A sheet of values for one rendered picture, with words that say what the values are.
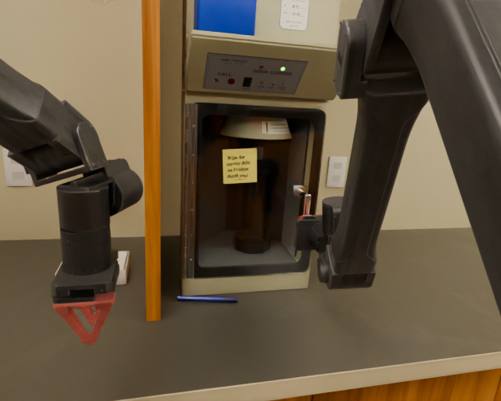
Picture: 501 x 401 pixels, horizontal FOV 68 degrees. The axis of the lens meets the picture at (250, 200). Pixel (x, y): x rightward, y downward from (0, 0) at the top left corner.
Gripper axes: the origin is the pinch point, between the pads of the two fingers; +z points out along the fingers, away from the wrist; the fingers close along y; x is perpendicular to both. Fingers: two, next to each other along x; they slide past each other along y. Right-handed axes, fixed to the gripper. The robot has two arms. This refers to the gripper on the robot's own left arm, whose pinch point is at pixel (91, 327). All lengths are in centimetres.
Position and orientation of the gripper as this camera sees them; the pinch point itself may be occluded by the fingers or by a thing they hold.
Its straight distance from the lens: 57.0
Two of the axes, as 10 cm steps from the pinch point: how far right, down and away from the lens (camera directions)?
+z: -0.6, 9.6, 2.7
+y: -2.4, -2.8, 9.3
